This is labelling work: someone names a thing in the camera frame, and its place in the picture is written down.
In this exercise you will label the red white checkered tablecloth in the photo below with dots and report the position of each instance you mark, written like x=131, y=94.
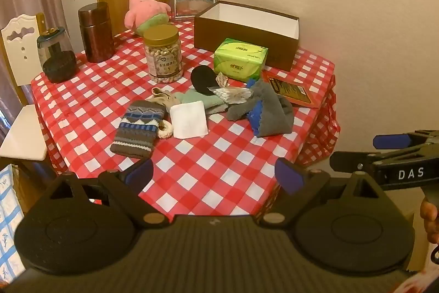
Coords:
x=219, y=155

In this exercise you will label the nut jar with gold lid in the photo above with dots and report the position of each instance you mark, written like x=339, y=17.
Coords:
x=164, y=56

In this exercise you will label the brown cylindrical canister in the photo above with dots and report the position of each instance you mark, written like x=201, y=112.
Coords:
x=96, y=32

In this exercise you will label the blue white patterned box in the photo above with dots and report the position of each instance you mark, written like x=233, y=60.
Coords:
x=8, y=221

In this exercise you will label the glass jar with dark base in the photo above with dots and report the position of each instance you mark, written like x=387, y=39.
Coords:
x=58, y=63

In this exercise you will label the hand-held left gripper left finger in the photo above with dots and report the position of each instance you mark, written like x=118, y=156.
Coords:
x=140, y=174

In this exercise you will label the beige sock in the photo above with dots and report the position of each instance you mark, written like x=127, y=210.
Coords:
x=166, y=97

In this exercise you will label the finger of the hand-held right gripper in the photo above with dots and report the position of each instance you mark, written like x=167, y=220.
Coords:
x=387, y=141
x=349, y=162

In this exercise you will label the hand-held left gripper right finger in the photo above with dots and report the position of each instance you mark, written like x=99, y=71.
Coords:
x=291, y=176

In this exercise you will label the white folded cloth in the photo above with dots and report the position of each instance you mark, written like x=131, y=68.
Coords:
x=188, y=119

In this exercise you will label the person's right hand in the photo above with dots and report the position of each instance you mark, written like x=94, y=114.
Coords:
x=431, y=221

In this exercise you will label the brown cardboard box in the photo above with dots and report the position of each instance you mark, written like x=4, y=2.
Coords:
x=247, y=39

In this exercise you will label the mint green sock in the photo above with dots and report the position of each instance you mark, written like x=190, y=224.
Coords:
x=202, y=100

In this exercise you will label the red and white paper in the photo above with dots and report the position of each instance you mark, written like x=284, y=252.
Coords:
x=416, y=282

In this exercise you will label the cotton swab bag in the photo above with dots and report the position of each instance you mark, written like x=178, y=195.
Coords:
x=233, y=94

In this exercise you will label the patterned knitted sock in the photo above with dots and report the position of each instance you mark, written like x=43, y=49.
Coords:
x=137, y=130

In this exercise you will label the green tissue pack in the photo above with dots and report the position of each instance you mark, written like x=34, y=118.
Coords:
x=240, y=58

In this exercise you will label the black round cloth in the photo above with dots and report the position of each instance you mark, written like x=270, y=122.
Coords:
x=202, y=78

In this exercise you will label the grey and blue fuzzy sock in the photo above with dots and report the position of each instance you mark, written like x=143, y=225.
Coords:
x=271, y=111

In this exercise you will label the framed picture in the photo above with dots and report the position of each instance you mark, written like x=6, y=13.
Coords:
x=195, y=1

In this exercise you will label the orange and black booklet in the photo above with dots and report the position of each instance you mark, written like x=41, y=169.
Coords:
x=295, y=92

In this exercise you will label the cream scrunchie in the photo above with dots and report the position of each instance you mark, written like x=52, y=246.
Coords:
x=166, y=131

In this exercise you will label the white wooden chair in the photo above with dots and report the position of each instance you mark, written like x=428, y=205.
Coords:
x=20, y=49

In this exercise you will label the pink starfish plush toy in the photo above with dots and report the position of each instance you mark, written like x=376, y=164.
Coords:
x=144, y=9

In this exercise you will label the small snack packet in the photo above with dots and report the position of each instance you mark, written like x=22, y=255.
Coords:
x=223, y=79

